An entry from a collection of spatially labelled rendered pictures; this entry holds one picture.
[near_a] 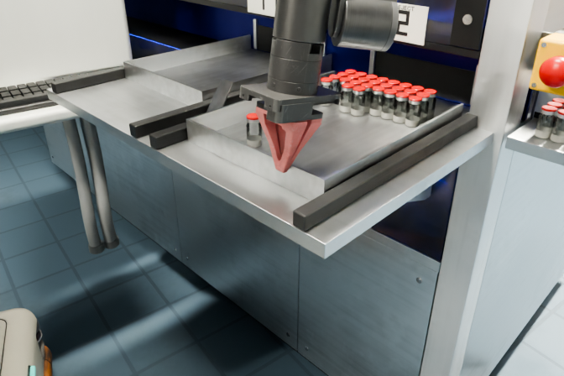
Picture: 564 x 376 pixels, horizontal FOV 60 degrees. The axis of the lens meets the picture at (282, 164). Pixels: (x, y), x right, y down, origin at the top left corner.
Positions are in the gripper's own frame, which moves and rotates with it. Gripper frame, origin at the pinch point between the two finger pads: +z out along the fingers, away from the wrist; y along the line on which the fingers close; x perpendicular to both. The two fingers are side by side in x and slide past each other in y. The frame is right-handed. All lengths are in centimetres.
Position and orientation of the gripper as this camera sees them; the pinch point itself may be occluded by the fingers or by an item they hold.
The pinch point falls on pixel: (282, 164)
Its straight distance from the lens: 58.3
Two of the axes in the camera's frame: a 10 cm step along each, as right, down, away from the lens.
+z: -1.2, 9.2, 3.6
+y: 7.3, -1.6, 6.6
